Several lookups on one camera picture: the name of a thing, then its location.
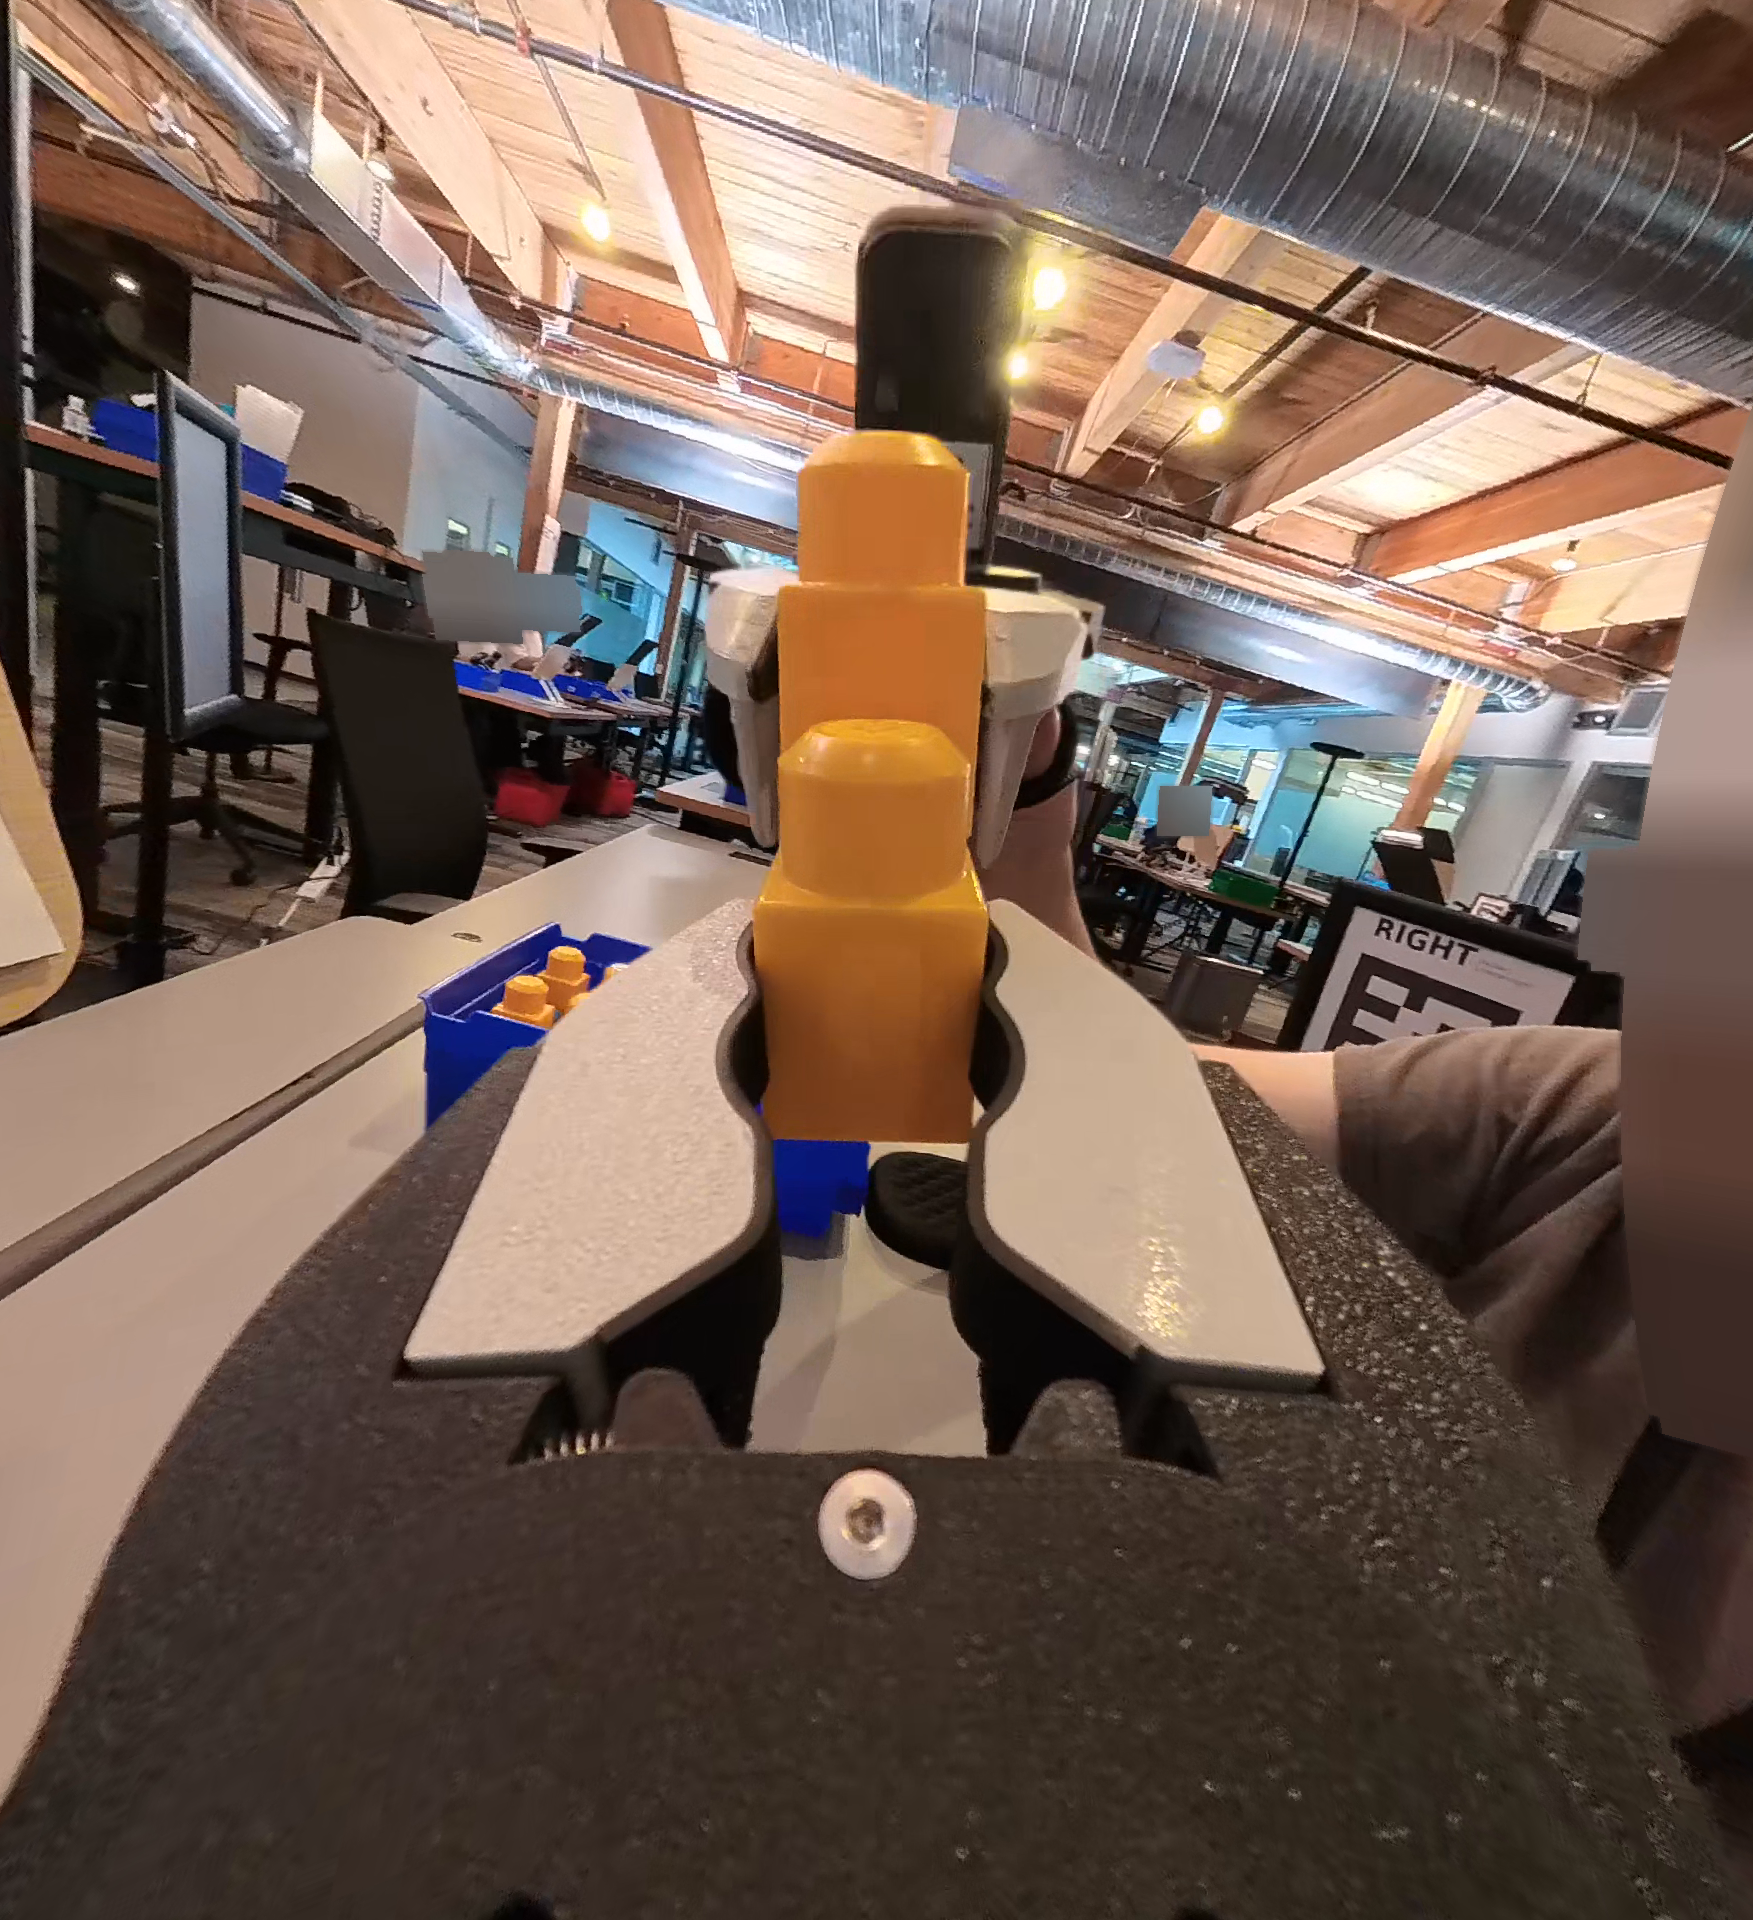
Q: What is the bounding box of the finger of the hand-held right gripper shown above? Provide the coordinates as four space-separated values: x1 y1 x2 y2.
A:
706 566 797 707
982 587 1107 723

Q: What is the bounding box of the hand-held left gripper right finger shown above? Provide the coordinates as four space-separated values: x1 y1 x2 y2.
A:
948 895 1332 1451

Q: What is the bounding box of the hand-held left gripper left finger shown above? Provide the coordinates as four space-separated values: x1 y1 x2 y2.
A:
397 895 786 1448

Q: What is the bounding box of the blue plastic bin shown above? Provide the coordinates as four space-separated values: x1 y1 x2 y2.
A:
421 920 878 1245

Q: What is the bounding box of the person's right hand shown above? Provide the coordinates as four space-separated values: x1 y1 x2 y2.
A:
985 707 1107 971

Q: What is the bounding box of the row of office desks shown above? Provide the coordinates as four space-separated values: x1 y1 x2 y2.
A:
455 659 675 787

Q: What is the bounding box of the grey waste bin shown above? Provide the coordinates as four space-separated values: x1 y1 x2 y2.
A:
1165 953 1269 1044

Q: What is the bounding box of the black armrest pad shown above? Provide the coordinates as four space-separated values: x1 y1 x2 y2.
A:
870 1146 968 1269

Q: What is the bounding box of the black floor lamp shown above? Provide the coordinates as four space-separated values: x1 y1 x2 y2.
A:
1309 743 1368 902

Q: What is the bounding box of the metal sprinkler pipe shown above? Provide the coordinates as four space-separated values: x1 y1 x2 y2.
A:
409 0 1746 465

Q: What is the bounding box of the framed marker code sign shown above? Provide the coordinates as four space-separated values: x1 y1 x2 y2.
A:
1294 876 1619 1053

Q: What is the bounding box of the black high-back office chair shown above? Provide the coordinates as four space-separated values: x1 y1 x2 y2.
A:
310 612 491 925

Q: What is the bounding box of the wooden top black desk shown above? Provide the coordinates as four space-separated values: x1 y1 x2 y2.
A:
0 386 426 902

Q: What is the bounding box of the black swivel chair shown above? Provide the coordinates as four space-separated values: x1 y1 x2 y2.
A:
101 696 329 886

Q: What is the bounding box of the framed grey screen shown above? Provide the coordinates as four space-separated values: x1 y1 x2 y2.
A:
0 0 36 737
155 373 246 745

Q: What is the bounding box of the silver ceiling air duct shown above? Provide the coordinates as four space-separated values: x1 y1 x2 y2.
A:
666 0 1753 398

